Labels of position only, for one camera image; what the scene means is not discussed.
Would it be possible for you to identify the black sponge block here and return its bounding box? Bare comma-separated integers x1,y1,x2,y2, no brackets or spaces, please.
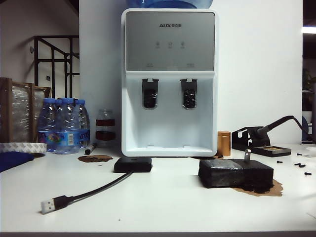
198,158,274,194

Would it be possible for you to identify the black USB hub box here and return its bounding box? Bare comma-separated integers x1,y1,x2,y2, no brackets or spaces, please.
114,157,153,173

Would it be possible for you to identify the white AUX water dispenser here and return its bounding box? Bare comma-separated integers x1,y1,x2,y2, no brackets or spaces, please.
120,8,218,158

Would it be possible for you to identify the glass jar with red bands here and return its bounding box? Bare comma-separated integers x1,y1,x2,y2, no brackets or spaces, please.
95,108,116,148

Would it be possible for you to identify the gold metal cylinder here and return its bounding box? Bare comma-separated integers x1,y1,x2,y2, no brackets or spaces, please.
217,131,232,157

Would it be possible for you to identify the marker pen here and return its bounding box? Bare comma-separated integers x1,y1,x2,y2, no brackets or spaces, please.
84,142,98,156

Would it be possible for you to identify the black soldering iron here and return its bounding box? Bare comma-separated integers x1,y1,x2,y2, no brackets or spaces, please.
249,115,316,143

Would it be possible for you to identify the black soldering iron stand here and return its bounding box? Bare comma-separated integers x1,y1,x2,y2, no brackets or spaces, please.
231,126,292,158

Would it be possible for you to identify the black metal stair railing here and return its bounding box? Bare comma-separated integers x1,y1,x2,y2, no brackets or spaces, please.
34,35,80,99

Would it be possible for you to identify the white double-sided tape roll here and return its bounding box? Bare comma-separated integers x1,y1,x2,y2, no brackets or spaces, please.
0,142,47,154

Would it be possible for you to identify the blue cloth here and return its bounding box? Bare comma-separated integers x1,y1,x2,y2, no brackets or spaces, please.
0,151,35,173

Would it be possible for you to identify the black USB hub cable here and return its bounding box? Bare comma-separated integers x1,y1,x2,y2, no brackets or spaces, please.
40,172,134,215

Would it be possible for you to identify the plastic-wrapped wooden frame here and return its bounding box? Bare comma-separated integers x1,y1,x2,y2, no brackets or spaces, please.
0,77,52,143

